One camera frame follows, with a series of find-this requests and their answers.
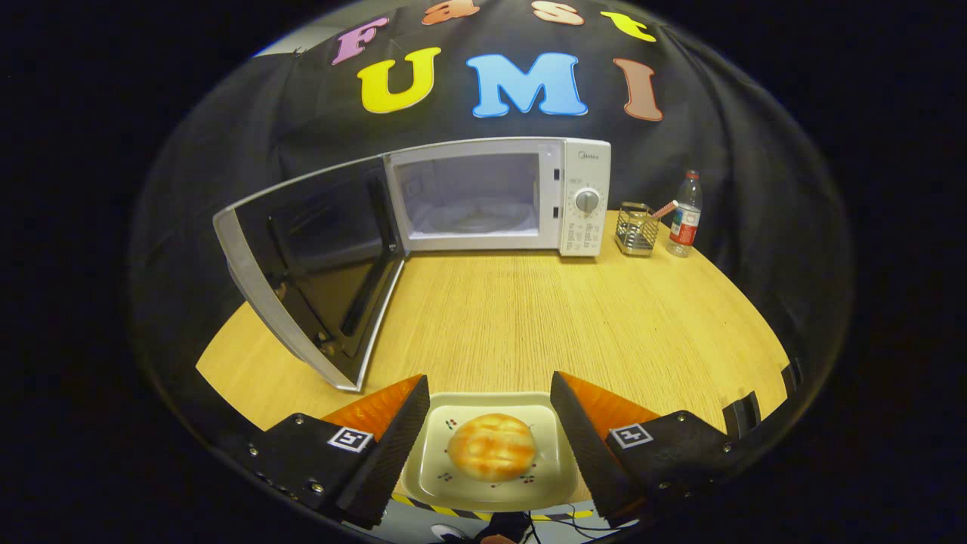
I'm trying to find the thin black cable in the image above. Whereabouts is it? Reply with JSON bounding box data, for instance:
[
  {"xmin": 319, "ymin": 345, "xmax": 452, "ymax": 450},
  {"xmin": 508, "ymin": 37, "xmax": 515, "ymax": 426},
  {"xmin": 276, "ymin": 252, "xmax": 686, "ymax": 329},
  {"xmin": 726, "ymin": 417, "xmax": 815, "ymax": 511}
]
[{"xmin": 529, "ymin": 506, "xmax": 598, "ymax": 539}]

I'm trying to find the cream square plate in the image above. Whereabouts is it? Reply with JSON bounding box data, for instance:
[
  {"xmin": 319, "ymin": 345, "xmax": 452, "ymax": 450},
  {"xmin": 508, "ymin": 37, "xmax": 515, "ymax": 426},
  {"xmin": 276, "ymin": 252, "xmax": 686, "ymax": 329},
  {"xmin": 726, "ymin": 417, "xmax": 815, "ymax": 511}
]
[{"xmin": 400, "ymin": 392, "xmax": 579, "ymax": 512}]

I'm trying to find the golden bread bun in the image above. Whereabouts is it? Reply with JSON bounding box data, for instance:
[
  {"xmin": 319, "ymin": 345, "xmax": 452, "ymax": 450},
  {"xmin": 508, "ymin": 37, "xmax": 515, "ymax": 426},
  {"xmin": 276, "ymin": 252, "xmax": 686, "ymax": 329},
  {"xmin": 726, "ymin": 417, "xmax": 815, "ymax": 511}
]
[{"xmin": 447, "ymin": 413, "xmax": 538, "ymax": 483}]

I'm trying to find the person's dark trouser leg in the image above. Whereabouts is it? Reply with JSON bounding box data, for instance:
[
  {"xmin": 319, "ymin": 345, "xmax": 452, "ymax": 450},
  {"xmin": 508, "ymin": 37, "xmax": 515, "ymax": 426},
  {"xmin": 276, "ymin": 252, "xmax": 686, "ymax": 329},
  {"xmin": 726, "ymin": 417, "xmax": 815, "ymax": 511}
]
[{"xmin": 476, "ymin": 512, "xmax": 533, "ymax": 544}]

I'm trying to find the wire mesh utensil holder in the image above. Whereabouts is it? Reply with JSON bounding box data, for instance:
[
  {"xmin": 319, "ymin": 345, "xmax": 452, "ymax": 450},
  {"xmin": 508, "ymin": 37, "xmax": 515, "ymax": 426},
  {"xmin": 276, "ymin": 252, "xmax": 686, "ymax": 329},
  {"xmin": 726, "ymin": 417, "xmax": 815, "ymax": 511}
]
[{"xmin": 615, "ymin": 202, "xmax": 660, "ymax": 258}]

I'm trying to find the white microwave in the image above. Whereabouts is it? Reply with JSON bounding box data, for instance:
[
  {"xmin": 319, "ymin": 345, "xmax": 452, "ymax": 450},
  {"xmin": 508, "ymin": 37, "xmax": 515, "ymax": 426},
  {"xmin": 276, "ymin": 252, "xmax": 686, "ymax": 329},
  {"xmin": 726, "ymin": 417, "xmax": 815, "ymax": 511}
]
[{"xmin": 213, "ymin": 137, "xmax": 612, "ymax": 392}]

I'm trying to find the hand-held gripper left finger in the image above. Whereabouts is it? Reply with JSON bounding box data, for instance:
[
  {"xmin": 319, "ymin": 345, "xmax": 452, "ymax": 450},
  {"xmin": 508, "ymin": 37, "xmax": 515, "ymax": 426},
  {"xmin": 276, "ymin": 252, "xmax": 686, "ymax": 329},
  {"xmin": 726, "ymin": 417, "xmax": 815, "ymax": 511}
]
[{"xmin": 227, "ymin": 374, "xmax": 431, "ymax": 530}]

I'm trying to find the clear plastic water bottle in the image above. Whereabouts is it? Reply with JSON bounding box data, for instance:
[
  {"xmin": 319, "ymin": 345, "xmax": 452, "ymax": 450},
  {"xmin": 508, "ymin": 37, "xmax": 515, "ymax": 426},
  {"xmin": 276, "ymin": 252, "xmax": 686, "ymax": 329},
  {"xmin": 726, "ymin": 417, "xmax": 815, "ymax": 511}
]
[{"xmin": 666, "ymin": 170, "xmax": 703, "ymax": 258}]

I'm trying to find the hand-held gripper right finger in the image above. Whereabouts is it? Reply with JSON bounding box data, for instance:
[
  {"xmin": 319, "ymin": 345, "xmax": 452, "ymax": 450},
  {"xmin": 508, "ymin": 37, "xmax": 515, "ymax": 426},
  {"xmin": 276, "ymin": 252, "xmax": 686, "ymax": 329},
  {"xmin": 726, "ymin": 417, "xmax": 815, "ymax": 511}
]
[{"xmin": 550, "ymin": 370, "xmax": 745, "ymax": 528}]

